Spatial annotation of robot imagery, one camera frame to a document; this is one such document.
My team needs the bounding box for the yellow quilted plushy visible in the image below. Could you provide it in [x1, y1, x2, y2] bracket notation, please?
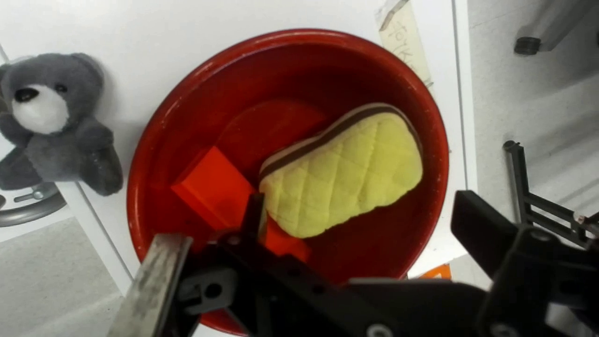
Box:
[259, 102, 426, 240]

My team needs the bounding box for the grey teddy bear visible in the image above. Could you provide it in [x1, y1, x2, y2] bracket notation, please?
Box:
[0, 53, 126, 197]

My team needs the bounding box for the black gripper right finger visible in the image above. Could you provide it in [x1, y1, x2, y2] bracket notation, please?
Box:
[340, 190, 599, 337]

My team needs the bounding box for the orange floor tape marker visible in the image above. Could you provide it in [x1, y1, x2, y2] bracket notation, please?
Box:
[420, 263, 454, 282]

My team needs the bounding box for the white cabinet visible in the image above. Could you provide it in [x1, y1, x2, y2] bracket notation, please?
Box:
[0, 0, 480, 337]

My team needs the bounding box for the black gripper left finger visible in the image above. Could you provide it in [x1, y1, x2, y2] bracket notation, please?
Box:
[106, 192, 353, 337]

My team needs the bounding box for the orange block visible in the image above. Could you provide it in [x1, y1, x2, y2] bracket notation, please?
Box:
[171, 145, 315, 265]

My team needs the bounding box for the red bowl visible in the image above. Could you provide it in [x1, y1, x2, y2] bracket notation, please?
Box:
[126, 27, 452, 336]

